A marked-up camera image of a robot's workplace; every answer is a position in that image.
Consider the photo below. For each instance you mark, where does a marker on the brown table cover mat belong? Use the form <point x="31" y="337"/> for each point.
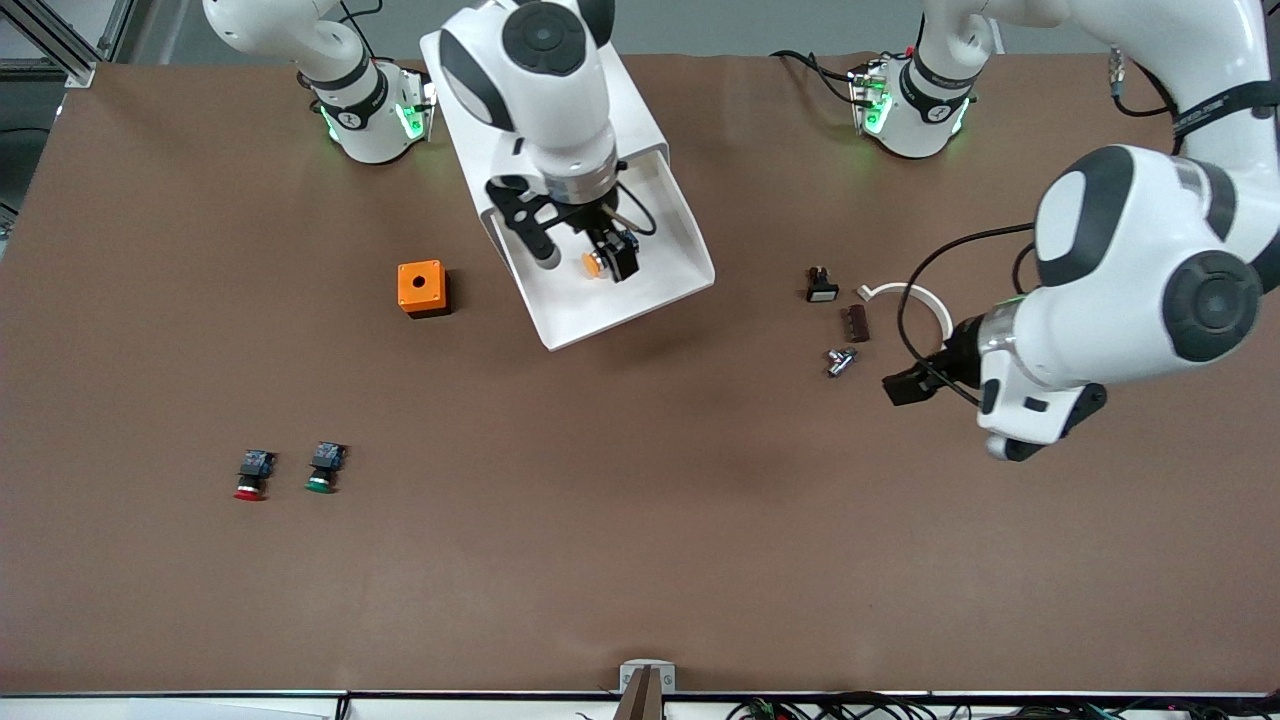
<point x="640" y="500"/>

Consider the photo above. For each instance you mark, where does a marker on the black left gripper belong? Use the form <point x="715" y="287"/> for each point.
<point x="958" y="362"/>

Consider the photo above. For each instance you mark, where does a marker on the brown terminal strip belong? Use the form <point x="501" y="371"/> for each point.
<point x="858" y="324"/>

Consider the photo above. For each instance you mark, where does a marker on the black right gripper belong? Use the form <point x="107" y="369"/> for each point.
<point x="600" y="222"/>

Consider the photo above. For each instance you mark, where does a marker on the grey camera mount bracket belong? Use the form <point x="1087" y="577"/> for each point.
<point x="630" y="672"/>

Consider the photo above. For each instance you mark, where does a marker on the red mushroom push button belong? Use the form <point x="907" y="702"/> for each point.
<point x="255" y="468"/>

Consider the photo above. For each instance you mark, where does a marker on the white semicircular plastic clamp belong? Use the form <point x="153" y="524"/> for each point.
<point x="925" y="295"/>

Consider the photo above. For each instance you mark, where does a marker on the green mushroom push button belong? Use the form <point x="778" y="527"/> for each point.
<point x="325" y="460"/>

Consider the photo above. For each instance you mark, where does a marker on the yellow mushroom push button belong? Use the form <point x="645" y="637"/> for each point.
<point x="592" y="265"/>

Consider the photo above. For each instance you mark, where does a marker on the black rectangular white-top push button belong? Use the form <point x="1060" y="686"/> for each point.
<point x="822" y="292"/>

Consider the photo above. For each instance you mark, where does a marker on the aluminium profile frame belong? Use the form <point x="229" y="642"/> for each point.
<point x="70" y="55"/>

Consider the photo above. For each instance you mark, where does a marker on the orange button enclosure box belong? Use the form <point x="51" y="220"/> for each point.
<point x="408" y="290"/>

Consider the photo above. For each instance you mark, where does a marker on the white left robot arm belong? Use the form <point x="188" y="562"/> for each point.
<point x="1120" y="260"/>

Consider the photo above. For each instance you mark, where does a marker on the chrome metal valve fitting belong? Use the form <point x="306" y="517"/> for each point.
<point x="840" y="362"/>

